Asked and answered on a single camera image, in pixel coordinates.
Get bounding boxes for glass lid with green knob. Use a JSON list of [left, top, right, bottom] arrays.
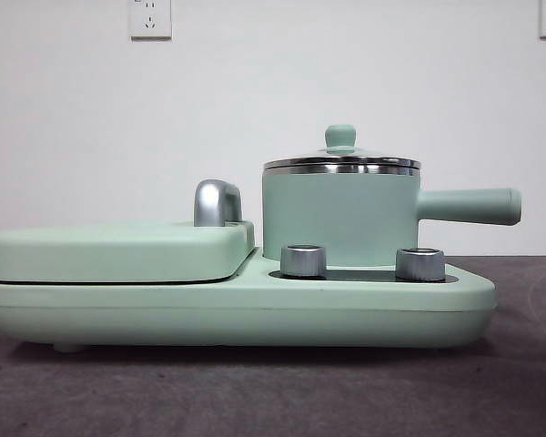
[[262, 124, 422, 177]]

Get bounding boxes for silver control knob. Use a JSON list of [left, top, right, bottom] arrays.
[[279, 244, 328, 278], [394, 247, 446, 281]]

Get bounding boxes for mint green breakfast machine base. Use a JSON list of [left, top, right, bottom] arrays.
[[0, 248, 498, 354]]

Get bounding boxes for mint green pot with handle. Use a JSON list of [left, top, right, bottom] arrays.
[[261, 164, 523, 268]]

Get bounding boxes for mint green griddle cover, silver handle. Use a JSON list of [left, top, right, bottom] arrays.
[[0, 178, 256, 284]]

